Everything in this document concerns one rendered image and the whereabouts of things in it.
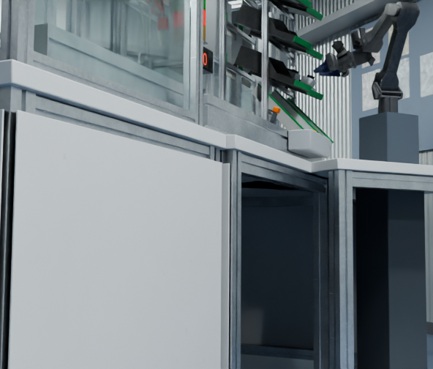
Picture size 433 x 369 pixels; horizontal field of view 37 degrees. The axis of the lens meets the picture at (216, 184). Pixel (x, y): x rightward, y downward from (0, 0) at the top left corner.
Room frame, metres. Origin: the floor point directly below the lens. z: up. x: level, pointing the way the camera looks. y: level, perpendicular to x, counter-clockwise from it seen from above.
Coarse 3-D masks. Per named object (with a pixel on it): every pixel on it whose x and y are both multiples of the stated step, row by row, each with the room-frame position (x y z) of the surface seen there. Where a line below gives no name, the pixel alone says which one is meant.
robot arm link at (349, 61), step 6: (330, 54) 2.32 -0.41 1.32; (348, 54) 2.36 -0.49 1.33; (330, 60) 2.32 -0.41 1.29; (336, 60) 2.35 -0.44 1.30; (342, 60) 2.37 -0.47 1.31; (348, 60) 2.36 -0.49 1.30; (354, 60) 2.35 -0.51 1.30; (330, 66) 2.33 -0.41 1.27; (336, 66) 2.33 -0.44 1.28; (342, 66) 2.38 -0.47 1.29; (348, 66) 2.37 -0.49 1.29; (354, 66) 2.37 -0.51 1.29; (342, 72) 2.49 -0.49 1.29; (348, 72) 2.47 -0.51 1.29
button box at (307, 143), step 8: (288, 136) 1.87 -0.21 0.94; (296, 136) 1.86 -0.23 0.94; (304, 136) 1.85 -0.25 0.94; (312, 136) 1.86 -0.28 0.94; (320, 136) 1.94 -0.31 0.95; (288, 144) 1.87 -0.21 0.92; (296, 144) 1.86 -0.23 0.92; (304, 144) 1.85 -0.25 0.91; (312, 144) 1.86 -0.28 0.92; (320, 144) 1.94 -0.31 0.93; (328, 144) 2.02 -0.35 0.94; (296, 152) 1.92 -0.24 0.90; (304, 152) 1.92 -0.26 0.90; (312, 152) 1.91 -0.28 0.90; (320, 152) 1.94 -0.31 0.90; (328, 152) 2.02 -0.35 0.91
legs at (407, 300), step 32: (352, 192) 1.75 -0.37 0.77; (384, 192) 2.08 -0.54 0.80; (416, 192) 2.13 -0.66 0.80; (352, 224) 1.75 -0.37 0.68; (384, 224) 2.09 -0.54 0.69; (416, 224) 2.13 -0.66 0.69; (352, 256) 1.75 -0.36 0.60; (384, 256) 2.09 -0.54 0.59; (416, 256) 2.13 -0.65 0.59; (352, 288) 1.75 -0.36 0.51; (384, 288) 2.09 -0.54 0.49; (416, 288) 2.12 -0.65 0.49; (352, 320) 1.75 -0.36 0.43; (384, 320) 2.09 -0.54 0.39; (416, 320) 2.12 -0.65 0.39; (352, 352) 1.75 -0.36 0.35; (384, 352) 2.09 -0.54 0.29; (416, 352) 2.12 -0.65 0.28
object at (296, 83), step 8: (240, 48) 2.41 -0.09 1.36; (248, 48) 2.39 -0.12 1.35; (240, 56) 2.41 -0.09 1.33; (248, 56) 2.39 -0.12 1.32; (256, 56) 2.37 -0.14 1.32; (240, 64) 2.41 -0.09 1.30; (248, 64) 2.39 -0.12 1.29; (256, 64) 2.37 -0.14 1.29; (272, 64) 2.47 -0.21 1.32; (280, 64) 2.45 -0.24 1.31; (272, 72) 2.33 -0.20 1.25; (280, 72) 2.45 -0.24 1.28; (288, 72) 2.43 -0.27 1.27; (280, 80) 2.31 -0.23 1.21; (288, 80) 2.29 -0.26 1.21; (296, 80) 2.27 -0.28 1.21; (304, 88) 2.34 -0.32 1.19
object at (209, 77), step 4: (216, 60) 3.21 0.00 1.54; (228, 68) 3.33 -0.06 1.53; (208, 76) 3.15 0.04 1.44; (212, 76) 3.16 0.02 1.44; (208, 80) 3.15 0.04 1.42; (212, 80) 3.16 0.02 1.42; (208, 84) 3.15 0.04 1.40; (212, 84) 3.16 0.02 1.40; (260, 84) 3.74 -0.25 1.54; (208, 88) 3.15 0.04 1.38; (212, 88) 3.16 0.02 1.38; (208, 92) 3.15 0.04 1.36; (212, 92) 3.16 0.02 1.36; (260, 104) 3.74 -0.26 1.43; (260, 108) 3.74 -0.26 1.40; (260, 112) 3.74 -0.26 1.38; (260, 116) 3.74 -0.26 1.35
